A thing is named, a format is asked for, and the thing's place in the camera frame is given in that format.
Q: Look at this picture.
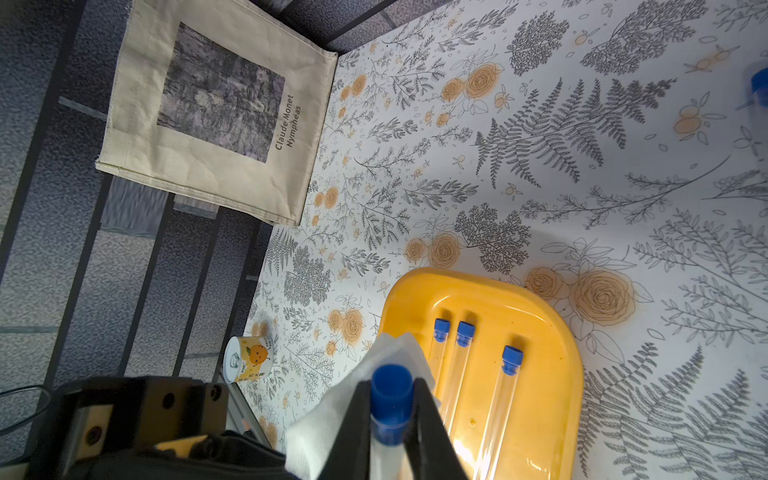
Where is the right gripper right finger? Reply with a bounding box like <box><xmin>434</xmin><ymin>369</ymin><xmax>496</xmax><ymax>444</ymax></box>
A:
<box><xmin>404</xmin><ymin>378</ymin><xmax>468</xmax><ymax>480</ymax></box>

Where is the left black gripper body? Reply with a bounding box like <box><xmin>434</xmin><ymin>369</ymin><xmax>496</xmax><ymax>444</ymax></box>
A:
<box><xmin>26</xmin><ymin>376</ymin><xmax>291</xmax><ymax>479</ymax></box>

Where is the yellow plastic tray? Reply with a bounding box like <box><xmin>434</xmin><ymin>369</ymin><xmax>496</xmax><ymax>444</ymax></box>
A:
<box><xmin>379</xmin><ymin>268</ymin><xmax>584</xmax><ymax>479</ymax></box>

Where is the white wipe cloth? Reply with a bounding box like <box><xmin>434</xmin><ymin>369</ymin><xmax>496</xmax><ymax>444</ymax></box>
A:
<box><xmin>285</xmin><ymin>333</ymin><xmax>435</xmax><ymax>479</ymax></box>

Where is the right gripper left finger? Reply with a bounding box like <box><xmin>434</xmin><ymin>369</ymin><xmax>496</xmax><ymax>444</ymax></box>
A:
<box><xmin>319</xmin><ymin>381</ymin><xmax>371</xmax><ymax>480</ymax></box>

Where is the small orange print can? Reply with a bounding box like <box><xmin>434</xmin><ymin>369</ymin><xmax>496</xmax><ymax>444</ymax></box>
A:
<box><xmin>222</xmin><ymin>336</ymin><xmax>274</xmax><ymax>384</ymax></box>

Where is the clear test tube blue cap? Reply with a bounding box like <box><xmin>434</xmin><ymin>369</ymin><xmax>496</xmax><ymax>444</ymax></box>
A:
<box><xmin>427</xmin><ymin>318</ymin><xmax>451</xmax><ymax>390</ymax></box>

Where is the beige canvas tote bag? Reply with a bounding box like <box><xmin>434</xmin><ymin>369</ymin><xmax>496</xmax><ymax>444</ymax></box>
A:
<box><xmin>96</xmin><ymin>1</ymin><xmax>338</xmax><ymax>226</ymax></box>

